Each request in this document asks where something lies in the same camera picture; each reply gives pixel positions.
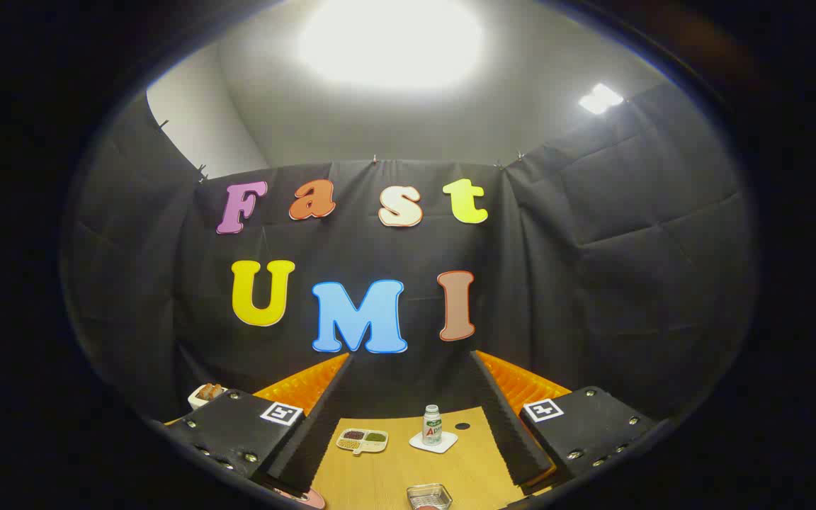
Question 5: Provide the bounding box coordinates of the white drink bottle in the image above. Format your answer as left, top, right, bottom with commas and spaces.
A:
422, 404, 443, 446

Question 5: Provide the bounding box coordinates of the large ceiling light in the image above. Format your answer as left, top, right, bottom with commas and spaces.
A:
298, 0, 485, 91

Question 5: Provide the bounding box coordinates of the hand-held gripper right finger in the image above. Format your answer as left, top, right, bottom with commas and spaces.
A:
470, 350, 657, 489

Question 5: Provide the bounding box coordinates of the white toaster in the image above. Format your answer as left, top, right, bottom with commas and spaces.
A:
188, 383, 228, 410

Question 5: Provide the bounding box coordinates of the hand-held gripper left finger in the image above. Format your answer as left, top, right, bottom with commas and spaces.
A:
165, 353, 354, 494

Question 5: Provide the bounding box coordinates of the white square coaster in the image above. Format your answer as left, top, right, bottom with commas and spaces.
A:
409, 431, 459, 454

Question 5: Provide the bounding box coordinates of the metal wire basket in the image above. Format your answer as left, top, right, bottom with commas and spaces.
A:
407, 483, 453, 510

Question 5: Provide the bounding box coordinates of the pink round plate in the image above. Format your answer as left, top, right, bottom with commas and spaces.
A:
273, 485, 326, 510

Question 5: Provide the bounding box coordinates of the white divided bean tray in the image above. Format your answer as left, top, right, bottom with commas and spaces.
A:
336, 429, 389, 455

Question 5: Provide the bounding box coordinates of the small ceiling light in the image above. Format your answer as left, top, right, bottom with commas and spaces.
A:
578, 83, 625, 115

